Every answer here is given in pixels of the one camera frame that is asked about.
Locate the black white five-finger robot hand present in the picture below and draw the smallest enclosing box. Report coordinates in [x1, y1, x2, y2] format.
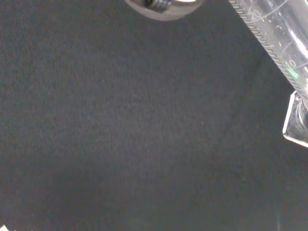
[124, 0, 205, 22]

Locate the black cloth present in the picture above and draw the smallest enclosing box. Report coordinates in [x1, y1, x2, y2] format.
[0, 0, 308, 231]

